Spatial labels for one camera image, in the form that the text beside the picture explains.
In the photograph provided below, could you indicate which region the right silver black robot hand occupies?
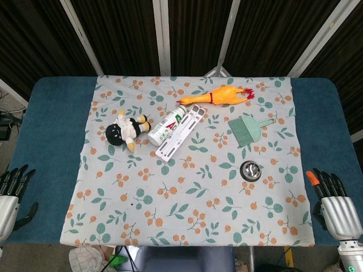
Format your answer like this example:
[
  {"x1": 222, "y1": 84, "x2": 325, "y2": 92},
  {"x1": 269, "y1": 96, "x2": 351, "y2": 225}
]
[{"x1": 305, "y1": 168, "x2": 363, "y2": 241}]

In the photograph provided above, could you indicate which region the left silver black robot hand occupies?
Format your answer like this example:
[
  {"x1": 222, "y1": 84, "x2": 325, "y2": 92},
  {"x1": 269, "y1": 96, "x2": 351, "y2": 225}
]
[{"x1": 0, "y1": 164, "x2": 39, "y2": 241}]

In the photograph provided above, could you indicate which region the blue table cover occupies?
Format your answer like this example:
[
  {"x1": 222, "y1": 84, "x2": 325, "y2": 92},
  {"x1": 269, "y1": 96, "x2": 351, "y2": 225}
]
[{"x1": 0, "y1": 76, "x2": 363, "y2": 247}]

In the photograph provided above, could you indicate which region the white checked plastic bag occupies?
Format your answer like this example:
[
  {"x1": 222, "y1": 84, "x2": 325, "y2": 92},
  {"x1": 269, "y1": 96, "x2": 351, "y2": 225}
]
[{"x1": 69, "y1": 245, "x2": 114, "y2": 272}]

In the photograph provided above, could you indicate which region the green dustpan with brush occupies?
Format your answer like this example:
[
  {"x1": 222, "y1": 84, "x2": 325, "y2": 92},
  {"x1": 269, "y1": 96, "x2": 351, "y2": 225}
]
[{"x1": 227, "y1": 114, "x2": 276, "y2": 148}]

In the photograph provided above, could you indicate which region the green plastic object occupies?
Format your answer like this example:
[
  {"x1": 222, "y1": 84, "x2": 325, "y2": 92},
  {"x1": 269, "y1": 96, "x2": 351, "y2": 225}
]
[{"x1": 109, "y1": 254, "x2": 128, "y2": 267}]

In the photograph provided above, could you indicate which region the black white plush doll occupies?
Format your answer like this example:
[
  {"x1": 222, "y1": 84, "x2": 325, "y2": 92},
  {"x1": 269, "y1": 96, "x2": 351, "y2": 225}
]
[{"x1": 105, "y1": 109, "x2": 153, "y2": 154}]

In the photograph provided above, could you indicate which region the floral patterned cloth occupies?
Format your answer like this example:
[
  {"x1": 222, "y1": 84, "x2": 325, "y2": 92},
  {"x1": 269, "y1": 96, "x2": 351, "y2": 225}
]
[{"x1": 60, "y1": 74, "x2": 316, "y2": 247}]

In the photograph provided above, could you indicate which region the blue chair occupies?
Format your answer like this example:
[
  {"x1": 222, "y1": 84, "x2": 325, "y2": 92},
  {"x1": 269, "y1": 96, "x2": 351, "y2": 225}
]
[{"x1": 135, "y1": 245, "x2": 236, "y2": 272}]

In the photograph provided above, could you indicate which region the yellow rubber chicken toy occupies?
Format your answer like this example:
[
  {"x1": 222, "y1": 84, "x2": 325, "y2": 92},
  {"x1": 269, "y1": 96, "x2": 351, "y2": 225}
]
[{"x1": 175, "y1": 86, "x2": 255, "y2": 107}]

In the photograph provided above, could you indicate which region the white folding stand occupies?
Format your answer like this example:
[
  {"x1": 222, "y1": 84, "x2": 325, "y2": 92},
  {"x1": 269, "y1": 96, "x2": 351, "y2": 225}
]
[{"x1": 155, "y1": 104, "x2": 207, "y2": 162}]

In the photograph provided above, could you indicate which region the white green drink bottle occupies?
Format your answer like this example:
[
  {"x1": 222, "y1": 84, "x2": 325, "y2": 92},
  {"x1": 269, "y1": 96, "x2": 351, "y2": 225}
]
[{"x1": 147, "y1": 104, "x2": 188, "y2": 147}]

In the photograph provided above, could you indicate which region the black power strip with cables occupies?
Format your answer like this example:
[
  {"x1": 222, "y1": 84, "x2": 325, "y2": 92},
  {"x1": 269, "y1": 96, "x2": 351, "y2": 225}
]
[{"x1": 0, "y1": 110, "x2": 23, "y2": 141}]

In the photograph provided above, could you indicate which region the white folding screen frame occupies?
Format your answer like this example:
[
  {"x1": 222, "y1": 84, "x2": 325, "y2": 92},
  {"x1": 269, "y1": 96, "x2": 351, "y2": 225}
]
[{"x1": 59, "y1": 0, "x2": 363, "y2": 78}]

